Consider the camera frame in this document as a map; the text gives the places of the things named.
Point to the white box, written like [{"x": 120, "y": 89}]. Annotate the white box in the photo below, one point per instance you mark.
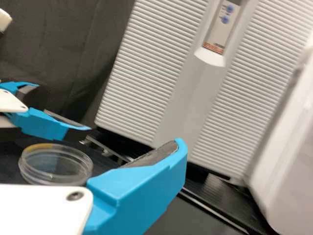
[{"x": 288, "y": 159}]

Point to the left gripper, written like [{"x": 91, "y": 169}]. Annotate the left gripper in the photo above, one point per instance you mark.
[{"x": 9, "y": 102}]

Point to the petri dish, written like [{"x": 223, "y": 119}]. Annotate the petri dish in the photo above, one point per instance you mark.
[{"x": 55, "y": 169}]

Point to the incubator door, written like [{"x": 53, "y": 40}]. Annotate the incubator door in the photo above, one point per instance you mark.
[{"x": 176, "y": 78}]

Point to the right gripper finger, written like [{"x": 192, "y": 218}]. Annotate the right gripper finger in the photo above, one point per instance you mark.
[{"x": 137, "y": 195}]

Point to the black platform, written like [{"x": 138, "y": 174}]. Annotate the black platform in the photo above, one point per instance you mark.
[
  {"x": 105, "y": 166},
  {"x": 220, "y": 195}
]

